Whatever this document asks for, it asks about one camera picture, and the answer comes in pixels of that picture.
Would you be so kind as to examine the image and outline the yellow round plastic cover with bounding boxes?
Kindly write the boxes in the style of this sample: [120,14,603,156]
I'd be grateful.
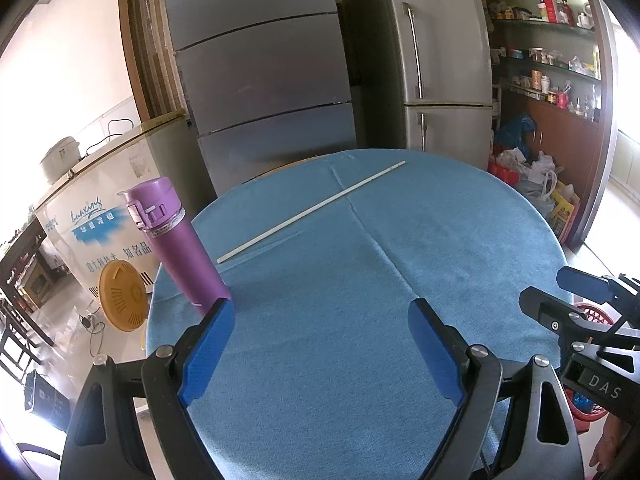
[97,259,153,332]

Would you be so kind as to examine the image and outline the wooden shelf cabinet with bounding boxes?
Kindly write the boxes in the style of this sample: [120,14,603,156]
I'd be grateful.
[480,0,618,251]

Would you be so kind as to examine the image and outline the long white stick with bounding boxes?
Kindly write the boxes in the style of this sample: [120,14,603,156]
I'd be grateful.
[216,160,407,264]

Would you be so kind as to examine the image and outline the dark wooden table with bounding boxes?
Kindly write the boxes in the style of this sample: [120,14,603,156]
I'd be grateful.
[0,216,66,311]

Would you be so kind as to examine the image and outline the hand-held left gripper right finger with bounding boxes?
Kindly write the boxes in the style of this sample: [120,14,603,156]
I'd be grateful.
[407,297,586,480]

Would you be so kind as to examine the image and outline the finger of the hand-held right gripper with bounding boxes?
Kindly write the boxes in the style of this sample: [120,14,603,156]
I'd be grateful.
[556,266,640,307]
[519,286,592,342]

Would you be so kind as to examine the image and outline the assorted shelf bottles and boxes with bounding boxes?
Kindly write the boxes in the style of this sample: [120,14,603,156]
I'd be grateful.
[482,0,603,121]

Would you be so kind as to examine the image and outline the blue tablecloth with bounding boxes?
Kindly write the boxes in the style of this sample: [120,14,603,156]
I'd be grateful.
[146,149,576,480]

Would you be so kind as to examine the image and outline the white rice cooker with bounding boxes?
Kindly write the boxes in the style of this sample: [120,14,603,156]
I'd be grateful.
[39,137,83,183]

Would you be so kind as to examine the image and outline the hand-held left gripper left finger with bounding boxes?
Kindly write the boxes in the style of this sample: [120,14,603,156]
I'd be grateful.
[59,297,237,480]

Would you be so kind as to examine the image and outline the silver two-door refrigerator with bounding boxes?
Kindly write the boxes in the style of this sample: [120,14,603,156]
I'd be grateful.
[345,0,496,171]

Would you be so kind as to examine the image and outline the white plastic bags bundle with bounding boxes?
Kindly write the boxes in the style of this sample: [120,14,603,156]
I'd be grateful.
[495,147,558,196]

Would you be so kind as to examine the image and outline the white chest freezer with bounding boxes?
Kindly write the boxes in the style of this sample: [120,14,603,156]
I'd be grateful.
[34,108,216,311]

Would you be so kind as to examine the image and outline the dark wooden chair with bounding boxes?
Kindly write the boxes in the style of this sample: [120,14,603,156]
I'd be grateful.
[0,280,56,376]

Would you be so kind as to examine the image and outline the grey three-door refrigerator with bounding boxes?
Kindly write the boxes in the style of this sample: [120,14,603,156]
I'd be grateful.
[162,0,358,198]

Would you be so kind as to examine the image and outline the person's right hand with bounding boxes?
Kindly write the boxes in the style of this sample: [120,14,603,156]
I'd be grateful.
[589,412,628,470]

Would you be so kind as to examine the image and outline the red plastic basket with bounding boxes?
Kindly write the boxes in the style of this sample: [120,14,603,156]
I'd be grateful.
[565,302,617,433]

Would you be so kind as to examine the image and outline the black rectangular device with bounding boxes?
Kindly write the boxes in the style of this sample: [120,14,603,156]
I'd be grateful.
[22,370,71,431]

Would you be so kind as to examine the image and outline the black power cord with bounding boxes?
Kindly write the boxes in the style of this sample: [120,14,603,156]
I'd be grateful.
[82,118,138,158]

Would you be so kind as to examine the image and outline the yellow printed bag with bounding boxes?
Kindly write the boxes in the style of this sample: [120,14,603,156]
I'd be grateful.
[547,180,582,246]

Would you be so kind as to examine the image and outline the large blue plastic bag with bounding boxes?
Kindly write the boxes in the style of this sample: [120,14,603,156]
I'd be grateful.
[495,112,537,161]

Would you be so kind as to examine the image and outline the purple insulated bottle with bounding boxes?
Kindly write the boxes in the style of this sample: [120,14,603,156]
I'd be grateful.
[117,176,232,317]

